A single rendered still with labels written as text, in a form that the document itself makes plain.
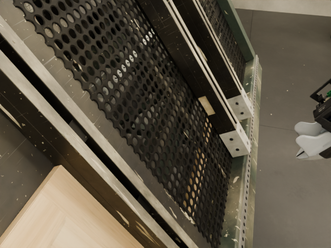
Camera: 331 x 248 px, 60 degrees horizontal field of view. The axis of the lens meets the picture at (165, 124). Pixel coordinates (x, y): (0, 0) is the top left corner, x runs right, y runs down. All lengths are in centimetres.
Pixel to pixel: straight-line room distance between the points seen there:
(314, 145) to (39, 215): 46
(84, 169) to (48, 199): 7
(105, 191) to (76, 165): 7
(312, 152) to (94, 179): 38
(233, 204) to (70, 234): 64
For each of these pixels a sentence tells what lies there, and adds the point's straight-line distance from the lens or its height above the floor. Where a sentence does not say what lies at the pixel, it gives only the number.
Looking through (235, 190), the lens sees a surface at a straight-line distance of 105.
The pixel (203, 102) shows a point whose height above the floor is 112.
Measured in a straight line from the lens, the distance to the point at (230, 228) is 96.
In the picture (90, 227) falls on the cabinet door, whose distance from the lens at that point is 52.
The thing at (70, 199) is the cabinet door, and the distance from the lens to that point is 50.
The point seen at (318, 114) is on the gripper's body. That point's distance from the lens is 51.
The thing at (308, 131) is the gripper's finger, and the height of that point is 136.
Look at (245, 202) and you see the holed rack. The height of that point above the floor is 89.
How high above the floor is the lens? 171
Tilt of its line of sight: 40 degrees down
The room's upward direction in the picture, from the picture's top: straight up
